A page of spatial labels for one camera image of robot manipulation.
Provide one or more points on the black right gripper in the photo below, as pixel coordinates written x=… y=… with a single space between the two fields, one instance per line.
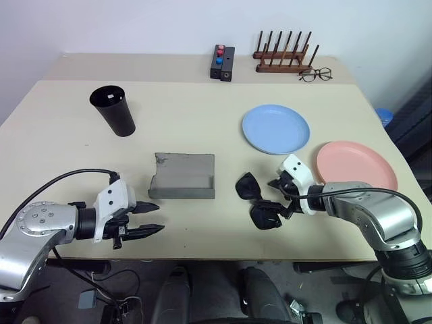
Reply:
x=293 y=194

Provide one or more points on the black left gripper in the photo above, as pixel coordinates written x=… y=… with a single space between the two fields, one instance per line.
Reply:
x=118 y=227

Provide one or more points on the black sunglasses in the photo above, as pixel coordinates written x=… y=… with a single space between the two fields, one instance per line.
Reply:
x=248 y=185

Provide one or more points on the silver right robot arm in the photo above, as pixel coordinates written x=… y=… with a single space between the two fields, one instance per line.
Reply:
x=371 y=209

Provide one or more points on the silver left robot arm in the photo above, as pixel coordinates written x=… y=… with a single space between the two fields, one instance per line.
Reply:
x=40 y=219

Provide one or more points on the gray open glasses case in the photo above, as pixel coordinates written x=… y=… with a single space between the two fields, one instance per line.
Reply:
x=185 y=172

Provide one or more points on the black plastic cup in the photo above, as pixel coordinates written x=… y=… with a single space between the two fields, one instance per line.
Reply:
x=118 y=118

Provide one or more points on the light blue plate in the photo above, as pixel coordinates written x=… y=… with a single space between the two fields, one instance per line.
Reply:
x=275 y=128

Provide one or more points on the dark rounded shape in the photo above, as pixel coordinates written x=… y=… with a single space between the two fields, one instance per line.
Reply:
x=170 y=297
x=263 y=297

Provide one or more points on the pink plate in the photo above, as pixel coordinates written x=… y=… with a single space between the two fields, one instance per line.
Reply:
x=354 y=162

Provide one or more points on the gray power plug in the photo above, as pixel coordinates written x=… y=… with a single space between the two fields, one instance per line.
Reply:
x=87 y=299

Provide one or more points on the black-framed clear eyeglasses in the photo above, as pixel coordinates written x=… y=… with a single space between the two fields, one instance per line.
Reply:
x=308 y=76

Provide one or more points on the brown wooden peg rack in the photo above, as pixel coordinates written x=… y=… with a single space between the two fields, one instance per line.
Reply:
x=276 y=68

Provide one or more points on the blue bottle cap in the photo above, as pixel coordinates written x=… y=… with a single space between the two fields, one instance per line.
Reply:
x=384 y=116

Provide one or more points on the black rectangular box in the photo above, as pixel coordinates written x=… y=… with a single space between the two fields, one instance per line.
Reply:
x=228 y=65

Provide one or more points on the black marker holder box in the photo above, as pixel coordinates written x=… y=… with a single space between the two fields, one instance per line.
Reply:
x=215 y=71

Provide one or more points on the blue-capped marker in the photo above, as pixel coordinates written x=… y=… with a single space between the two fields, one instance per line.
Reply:
x=219 y=61

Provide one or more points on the red-capped marker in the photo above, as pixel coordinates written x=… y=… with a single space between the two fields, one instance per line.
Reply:
x=220 y=53

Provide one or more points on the black ribbed object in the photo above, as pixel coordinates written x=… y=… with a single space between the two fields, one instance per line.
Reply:
x=413 y=111

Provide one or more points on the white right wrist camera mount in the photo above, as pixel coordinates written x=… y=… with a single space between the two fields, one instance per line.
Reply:
x=297 y=168

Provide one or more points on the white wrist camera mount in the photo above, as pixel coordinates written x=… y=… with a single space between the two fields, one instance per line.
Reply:
x=297 y=168
x=111 y=197

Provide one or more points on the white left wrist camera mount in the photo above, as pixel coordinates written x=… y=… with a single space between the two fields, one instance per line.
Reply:
x=111 y=197

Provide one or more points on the black table frame bar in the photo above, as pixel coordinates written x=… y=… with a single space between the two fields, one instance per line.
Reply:
x=81 y=266
x=330 y=266

